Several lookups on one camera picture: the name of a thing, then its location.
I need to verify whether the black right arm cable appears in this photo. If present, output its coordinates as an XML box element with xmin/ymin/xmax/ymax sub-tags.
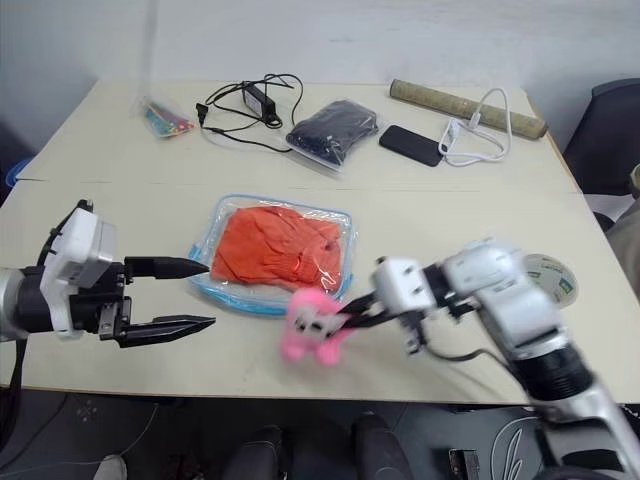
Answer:
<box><xmin>423</xmin><ymin>345</ymin><xmax>502</xmax><ymax>365</ymax></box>

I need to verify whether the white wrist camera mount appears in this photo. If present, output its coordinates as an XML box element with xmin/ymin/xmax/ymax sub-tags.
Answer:
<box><xmin>370</xmin><ymin>256</ymin><xmax>439</xmax><ymax>357</ymax></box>
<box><xmin>35</xmin><ymin>205</ymin><xmax>120</xmax><ymax>341</ymax></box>

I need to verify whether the black cloth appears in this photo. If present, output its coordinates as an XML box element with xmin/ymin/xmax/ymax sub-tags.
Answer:
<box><xmin>289</xmin><ymin>99</ymin><xmax>379</xmax><ymax>167</ymax></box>

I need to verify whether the blue plastic container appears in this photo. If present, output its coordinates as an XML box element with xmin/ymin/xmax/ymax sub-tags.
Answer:
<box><xmin>4</xmin><ymin>157</ymin><xmax>34</xmax><ymax>189</ymax></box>

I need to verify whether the dark rounded shape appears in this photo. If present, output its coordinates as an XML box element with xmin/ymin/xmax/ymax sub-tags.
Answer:
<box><xmin>351</xmin><ymin>410</ymin><xmax>414</xmax><ymax>480</ymax></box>
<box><xmin>233</xmin><ymin>424</ymin><xmax>287</xmax><ymax>480</ymax></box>

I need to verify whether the orange cloth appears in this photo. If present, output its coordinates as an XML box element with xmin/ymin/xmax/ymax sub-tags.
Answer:
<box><xmin>209</xmin><ymin>206</ymin><xmax>349</xmax><ymax>294</ymax></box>

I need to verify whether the black item with white logo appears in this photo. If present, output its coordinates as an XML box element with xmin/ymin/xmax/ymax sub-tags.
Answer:
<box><xmin>491</xmin><ymin>413</ymin><xmax>552</xmax><ymax>480</ymax></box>

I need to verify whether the pink plush toy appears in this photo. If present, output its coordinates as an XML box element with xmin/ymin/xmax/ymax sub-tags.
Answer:
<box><xmin>280</xmin><ymin>287</ymin><xmax>349</xmax><ymax>367</ymax></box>

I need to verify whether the black chair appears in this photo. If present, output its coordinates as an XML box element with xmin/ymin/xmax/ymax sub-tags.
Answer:
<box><xmin>562</xmin><ymin>77</ymin><xmax>640</xmax><ymax>197</ymax></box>

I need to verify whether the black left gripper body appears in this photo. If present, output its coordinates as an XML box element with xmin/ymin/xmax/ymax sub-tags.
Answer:
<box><xmin>68</xmin><ymin>257</ymin><xmax>135</xmax><ymax>347</ymax></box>

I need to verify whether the clear pouch with blue trim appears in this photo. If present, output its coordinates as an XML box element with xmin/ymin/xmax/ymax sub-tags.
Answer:
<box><xmin>186</xmin><ymin>193</ymin><xmax>358</xmax><ymax>318</ymax></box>

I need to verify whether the small bag of colourful items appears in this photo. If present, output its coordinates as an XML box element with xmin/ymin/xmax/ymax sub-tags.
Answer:
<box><xmin>130</xmin><ymin>94</ymin><xmax>197</xmax><ymax>142</ymax></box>

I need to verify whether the black smartphone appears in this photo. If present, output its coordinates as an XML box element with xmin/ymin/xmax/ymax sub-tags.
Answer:
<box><xmin>378</xmin><ymin>124</ymin><xmax>446</xmax><ymax>169</ymax></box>

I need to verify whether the white charging cable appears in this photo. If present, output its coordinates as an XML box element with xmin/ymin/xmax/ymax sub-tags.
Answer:
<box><xmin>438</xmin><ymin>88</ymin><xmax>514</xmax><ymax>168</ymax></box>

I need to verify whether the white shoe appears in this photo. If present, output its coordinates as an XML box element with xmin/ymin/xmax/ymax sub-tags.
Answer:
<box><xmin>94</xmin><ymin>452</ymin><xmax>129</xmax><ymax>480</ymax></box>

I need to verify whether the rolled bamboo mat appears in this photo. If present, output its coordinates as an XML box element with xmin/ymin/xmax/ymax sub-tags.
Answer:
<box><xmin>389</xmin><ymin>78</ymin><xmax>549</xmax><ymax>141</ymax></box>

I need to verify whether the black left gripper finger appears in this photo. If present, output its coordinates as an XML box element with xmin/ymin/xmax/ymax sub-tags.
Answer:
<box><xmin>119</xmin><ymin>314</ymin><xmax>218</xmax><ymax>349</ymax></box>
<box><xmin>124</xmin><ymin>255</ymin><xmax>211</xmax><ymax>283</ymax></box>

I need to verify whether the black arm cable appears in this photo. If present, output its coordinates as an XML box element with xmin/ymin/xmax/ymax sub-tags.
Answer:
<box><xmin>0</xmin><ymin>329</ymin><xmax>29</xmax><ymax>454</ymax></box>
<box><xmin>423</xmin><ymin>345</ymin><xmax>502</xmax><ymax>365</ymax></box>

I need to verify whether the black power adapter with cable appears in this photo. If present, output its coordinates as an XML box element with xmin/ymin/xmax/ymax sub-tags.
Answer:
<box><xmin>193</xmin><ymin>73</ymin><xmax>306</xmax><ymax>154</ymax></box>

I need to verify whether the khaki fabric item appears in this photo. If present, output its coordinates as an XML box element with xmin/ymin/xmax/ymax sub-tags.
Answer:
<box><xmin>606</xmin><ymin>163</ymin><xmax>640</xmax><ymax>275</ymax></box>

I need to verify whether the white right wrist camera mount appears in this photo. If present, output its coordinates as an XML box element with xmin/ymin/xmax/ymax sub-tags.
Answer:
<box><xmin>370</xmin><ymin>256</ymin><xmax>439</xmax><ymax>357</ymax></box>

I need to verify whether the silver disc with green label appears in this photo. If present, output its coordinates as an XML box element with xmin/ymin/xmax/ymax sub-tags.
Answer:
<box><xmin>521</xmin><ymin>253</ymin><xmax>579</xmax><ymax>308</ymax></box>

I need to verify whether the clear zip pouch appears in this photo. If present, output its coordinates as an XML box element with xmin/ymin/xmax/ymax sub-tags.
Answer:
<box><xmin>284</xmin><ymin>98</ymin><xmax>382</xmax><ymax>178</ymax></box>

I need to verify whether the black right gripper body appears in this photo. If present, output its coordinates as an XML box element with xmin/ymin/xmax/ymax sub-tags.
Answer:
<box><xmin>367</xmin><ymin>293</ymin><xmax>404</xmax><ymax>329</ymax></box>

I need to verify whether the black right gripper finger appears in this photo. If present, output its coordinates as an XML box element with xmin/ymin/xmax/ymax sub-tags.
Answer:
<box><xmin>335</xmin><ymin>293</ymin><xmax>377</xmax><ymax>319</ymax></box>
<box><xmin>335</xmin><ymin>313</ymin><xmax>396</xmax><ymax>333</ymax></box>

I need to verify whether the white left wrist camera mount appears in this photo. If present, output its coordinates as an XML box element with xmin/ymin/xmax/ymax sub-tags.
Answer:
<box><xmin>35</xmin><ymin>205</ymin><xmax>120</xmax><ymax>341</ymax></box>

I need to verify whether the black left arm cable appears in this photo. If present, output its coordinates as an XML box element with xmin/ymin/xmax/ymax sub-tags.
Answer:
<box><xmin>0</xmin><ymin>329</ymin><xmax>29</xmax><ymax>454</ymax></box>

